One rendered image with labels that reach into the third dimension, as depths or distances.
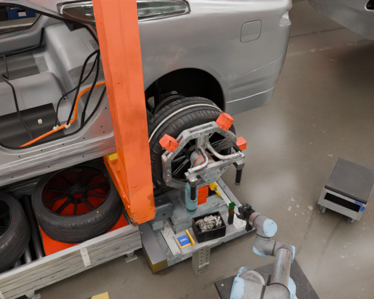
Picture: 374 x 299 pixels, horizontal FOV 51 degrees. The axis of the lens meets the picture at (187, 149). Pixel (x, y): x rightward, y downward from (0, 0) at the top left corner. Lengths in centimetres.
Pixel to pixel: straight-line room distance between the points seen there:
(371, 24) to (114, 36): 321
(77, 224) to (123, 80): 126
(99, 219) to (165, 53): 125
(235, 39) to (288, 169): 158
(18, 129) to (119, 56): 156
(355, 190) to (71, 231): 222
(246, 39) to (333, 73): 274
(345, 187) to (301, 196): 46
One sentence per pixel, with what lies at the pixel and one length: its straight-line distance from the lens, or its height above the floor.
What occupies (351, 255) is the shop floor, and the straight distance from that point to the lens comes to 350.
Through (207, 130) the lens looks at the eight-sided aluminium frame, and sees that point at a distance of 254.
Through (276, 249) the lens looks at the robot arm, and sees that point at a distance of 240.
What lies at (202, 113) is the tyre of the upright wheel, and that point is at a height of 117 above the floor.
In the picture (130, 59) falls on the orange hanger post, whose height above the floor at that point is 179.
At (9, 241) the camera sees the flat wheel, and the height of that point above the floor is 50.
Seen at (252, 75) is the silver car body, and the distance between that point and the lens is 314.
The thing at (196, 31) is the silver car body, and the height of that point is 156.
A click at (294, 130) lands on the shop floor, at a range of 442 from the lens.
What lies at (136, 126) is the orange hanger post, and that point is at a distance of 218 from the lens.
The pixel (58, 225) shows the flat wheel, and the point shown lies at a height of 49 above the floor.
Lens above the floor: 275
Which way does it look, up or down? 43 degrees down
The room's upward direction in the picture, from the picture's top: straight up
